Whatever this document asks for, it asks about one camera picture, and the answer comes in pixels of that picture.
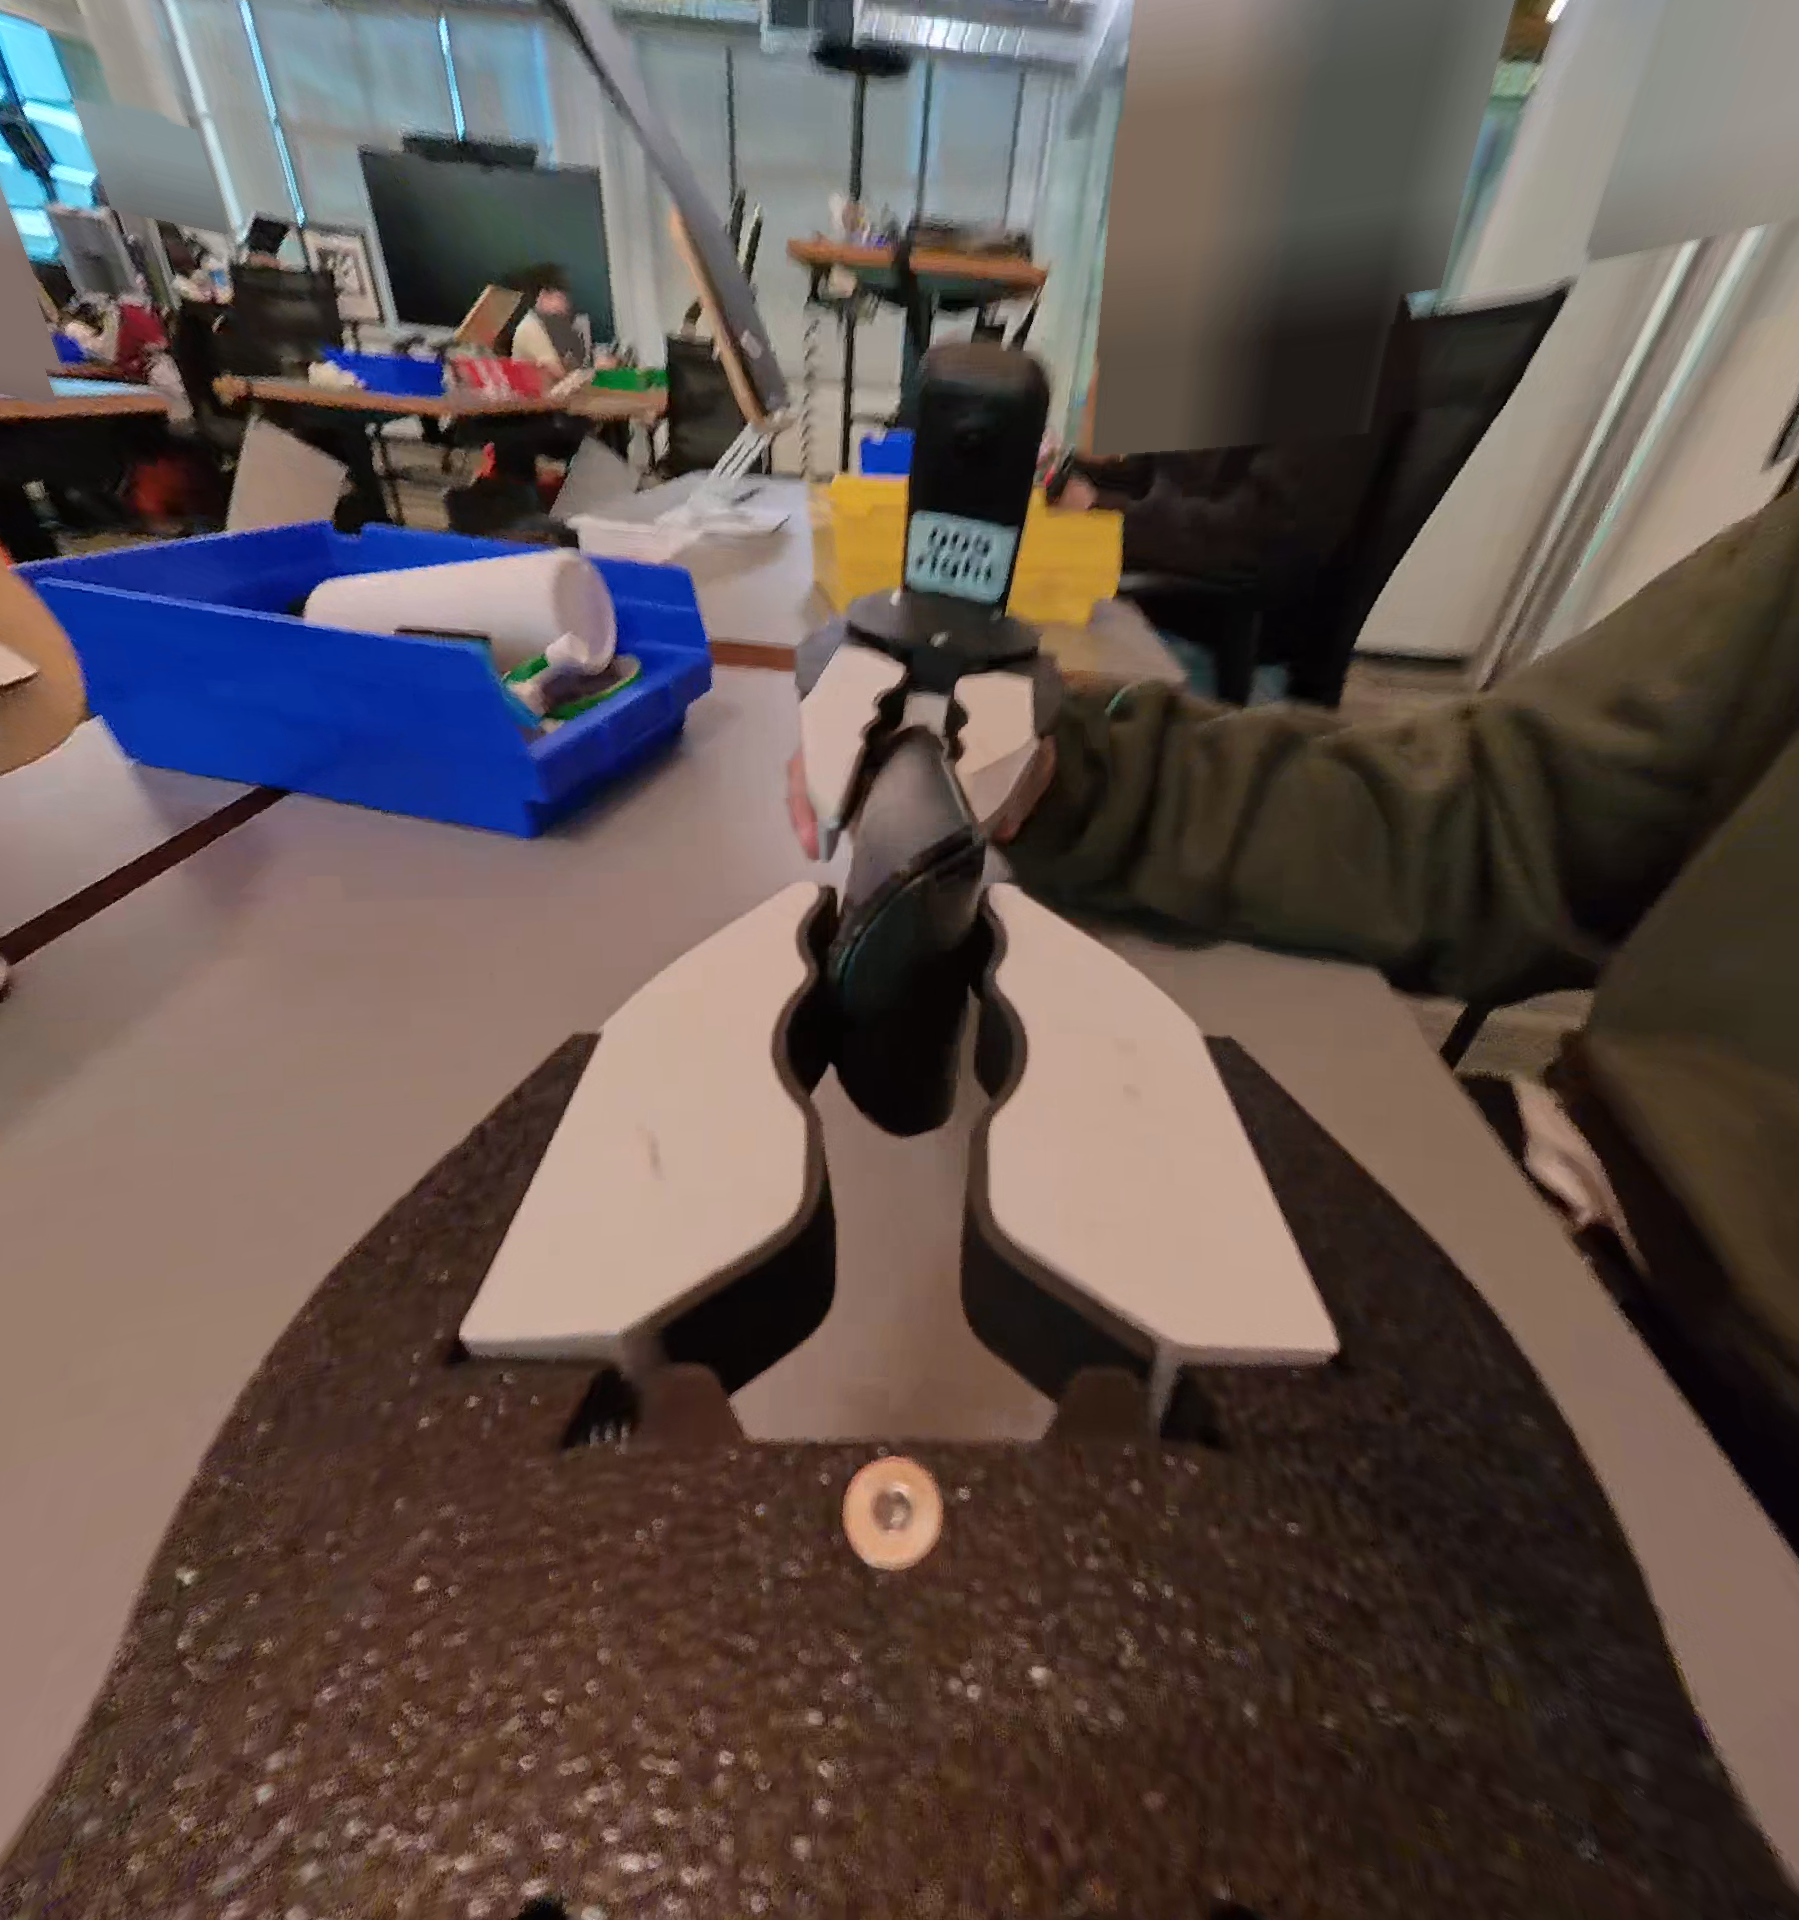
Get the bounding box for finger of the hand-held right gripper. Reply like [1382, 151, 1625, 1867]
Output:
[948, 668, 1060, 843]
[799, 643, 910, 860]

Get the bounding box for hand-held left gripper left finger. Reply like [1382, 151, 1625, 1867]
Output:
[457, 879, 842, 1388]

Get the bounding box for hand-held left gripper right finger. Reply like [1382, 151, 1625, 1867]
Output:
[965, 879, 1345, 1428]

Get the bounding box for black remote control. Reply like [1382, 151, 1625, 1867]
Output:
[826, 732, 994, 1138]

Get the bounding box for person's right forearm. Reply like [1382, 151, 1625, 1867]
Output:
[996, 425, 1799, 1008]

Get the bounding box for person's right hand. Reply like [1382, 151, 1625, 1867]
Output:
[783, 745, 1063, 864]

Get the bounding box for yellow plastic bin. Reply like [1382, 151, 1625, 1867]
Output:
[817, 470, 1126, 630]

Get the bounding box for wooden standing desk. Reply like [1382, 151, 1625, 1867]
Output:
[787, 225, 1051, 482]

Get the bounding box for green tape roll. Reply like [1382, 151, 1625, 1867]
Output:
[500, 652, 647, 733]

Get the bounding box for white papers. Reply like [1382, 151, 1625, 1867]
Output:
[569, 477, 796, 565]

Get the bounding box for white tube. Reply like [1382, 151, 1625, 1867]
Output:
[515, 634, 617, 706]

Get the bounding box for black mesh chair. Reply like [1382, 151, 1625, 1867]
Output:
[1078, 285, 1571, 710]

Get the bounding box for tilted grey board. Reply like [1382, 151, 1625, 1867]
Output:
[557, 0, 800, 434]

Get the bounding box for white paper roll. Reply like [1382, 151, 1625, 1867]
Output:
[302, 548, 619, 676]

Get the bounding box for long wooden table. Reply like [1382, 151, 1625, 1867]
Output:
[215, 372, 672, 496]

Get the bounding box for large blue plastic bin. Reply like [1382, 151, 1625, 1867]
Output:
[14, 519, 715, 840]

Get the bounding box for black monitor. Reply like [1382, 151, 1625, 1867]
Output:
[357, 146, 614, 332]

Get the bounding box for person's torso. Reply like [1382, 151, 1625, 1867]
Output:
[1566, 705, 1799, 1517]

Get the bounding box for brown cardboard clipboard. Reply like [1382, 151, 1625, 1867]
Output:
[0, 494, 89, 800]

